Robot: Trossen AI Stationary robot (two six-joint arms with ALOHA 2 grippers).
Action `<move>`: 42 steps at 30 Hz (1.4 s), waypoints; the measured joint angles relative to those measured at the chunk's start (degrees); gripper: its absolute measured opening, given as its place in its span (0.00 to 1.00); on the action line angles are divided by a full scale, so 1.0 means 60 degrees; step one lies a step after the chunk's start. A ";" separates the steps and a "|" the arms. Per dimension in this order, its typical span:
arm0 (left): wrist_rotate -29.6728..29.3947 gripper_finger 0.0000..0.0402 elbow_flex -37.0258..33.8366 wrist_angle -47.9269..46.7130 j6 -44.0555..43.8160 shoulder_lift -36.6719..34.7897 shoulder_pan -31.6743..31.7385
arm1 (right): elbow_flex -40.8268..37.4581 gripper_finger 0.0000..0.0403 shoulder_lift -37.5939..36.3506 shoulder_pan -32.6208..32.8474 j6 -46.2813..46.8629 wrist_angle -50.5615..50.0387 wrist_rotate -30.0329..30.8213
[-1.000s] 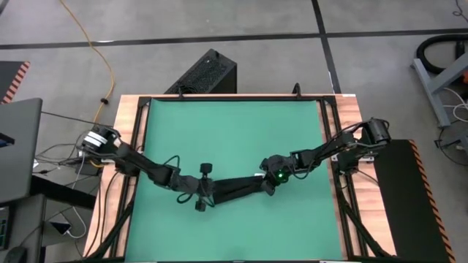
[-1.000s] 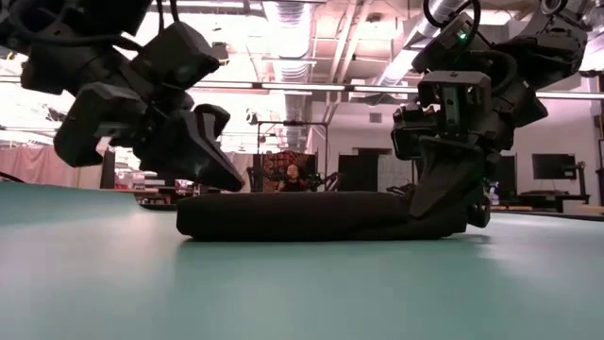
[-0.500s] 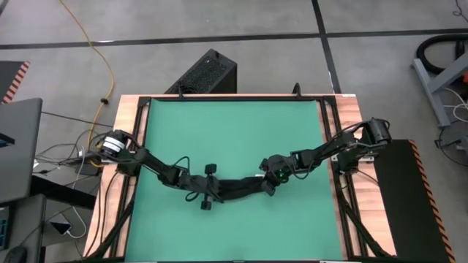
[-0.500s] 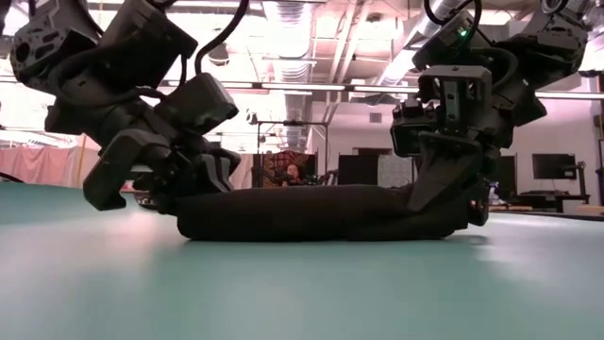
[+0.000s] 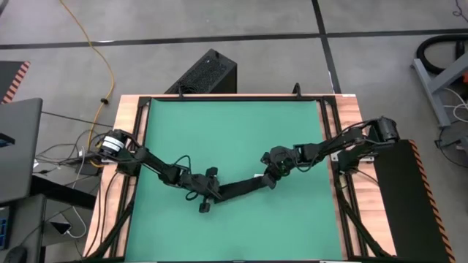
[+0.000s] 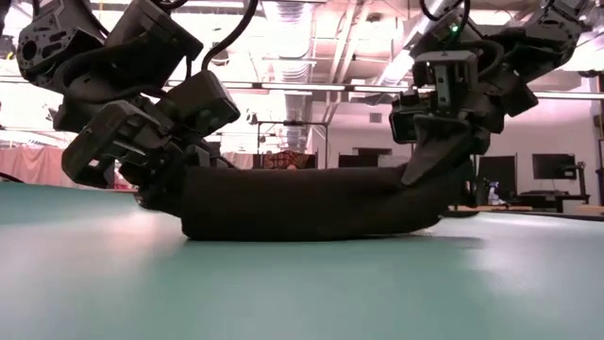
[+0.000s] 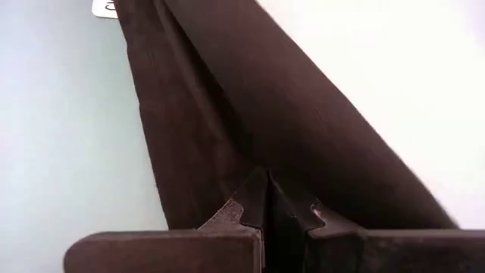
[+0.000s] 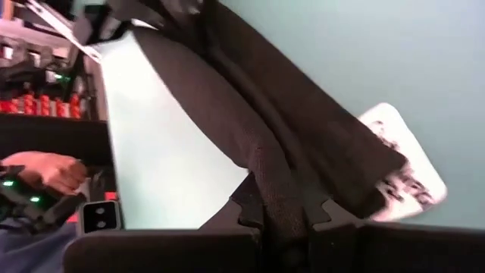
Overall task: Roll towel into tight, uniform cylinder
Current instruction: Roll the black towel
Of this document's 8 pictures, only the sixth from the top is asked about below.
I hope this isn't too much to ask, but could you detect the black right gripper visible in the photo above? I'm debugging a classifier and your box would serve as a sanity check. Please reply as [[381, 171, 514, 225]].
[[401, 49, 480, 187]]

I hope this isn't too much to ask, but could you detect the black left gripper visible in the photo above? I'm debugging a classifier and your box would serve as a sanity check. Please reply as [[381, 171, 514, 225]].
[[60, 100, 237, 212]]

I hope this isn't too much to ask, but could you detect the black towel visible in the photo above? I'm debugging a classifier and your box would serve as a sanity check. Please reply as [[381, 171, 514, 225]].
[[139, 160, 476, 243]]

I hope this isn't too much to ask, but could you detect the white curtain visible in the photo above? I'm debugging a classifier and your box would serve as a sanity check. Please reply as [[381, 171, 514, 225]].
[[224, 150, 256, 170]]

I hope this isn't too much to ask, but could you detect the black monitor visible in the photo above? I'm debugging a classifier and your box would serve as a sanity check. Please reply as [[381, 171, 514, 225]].
[[477, 154, 518, 207], [531, 153, 578, 180]]

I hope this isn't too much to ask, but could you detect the long black-edged table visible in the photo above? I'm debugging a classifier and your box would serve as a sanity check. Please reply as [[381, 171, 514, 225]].
[[443, 203, 480, 218]]

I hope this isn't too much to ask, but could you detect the dark cabinet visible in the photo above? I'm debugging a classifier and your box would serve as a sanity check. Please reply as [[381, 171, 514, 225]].
[[337, 147, 393, 169]]

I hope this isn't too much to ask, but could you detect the red patterned panel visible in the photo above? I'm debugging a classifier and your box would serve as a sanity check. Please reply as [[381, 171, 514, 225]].
[[262, 149, 316, 170]]

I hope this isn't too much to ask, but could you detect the black ceiling dome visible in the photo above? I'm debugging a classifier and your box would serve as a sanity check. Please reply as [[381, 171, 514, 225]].
[[210, 42, 232, 67]]

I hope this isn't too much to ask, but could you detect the dark desk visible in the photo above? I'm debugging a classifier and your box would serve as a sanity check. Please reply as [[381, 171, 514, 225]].
[[516, 191, 591, 213]]

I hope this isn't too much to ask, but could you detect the long ceiling light bar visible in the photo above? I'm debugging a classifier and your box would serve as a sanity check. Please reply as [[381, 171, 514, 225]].
[[0, 75, 604, 100]]

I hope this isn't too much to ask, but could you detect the pink curtain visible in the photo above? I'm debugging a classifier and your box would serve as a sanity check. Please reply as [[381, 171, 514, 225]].
[[0, 145, 65, 188]]

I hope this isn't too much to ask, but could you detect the green table mat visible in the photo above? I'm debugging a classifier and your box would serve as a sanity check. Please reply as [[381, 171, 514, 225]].
[[0, 181, 604, 340]]

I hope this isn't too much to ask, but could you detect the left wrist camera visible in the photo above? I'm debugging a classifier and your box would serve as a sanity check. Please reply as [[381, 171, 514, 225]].
[[158, 70, 242, 138]]

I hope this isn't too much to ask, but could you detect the silver ventilation duct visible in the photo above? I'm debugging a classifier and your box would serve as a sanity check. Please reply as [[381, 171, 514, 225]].
[[377, 0, 454, 86], [263, 0, 312, 147]]

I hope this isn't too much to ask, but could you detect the black metal frame stand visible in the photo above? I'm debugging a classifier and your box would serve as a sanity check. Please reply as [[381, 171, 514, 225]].
[[257, 121, 330, 170]]

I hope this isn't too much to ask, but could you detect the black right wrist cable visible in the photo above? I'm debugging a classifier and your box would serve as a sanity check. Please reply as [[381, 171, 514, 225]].
[[419, 0, 473, 48]]

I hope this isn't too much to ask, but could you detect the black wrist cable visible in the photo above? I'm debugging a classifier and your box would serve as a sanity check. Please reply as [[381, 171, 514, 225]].
[[419, 0, 473, 48], [201, 0, 260, 72]]

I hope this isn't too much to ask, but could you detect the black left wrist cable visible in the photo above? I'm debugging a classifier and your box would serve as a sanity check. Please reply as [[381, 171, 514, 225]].
[[201, 0, 260, 72]]

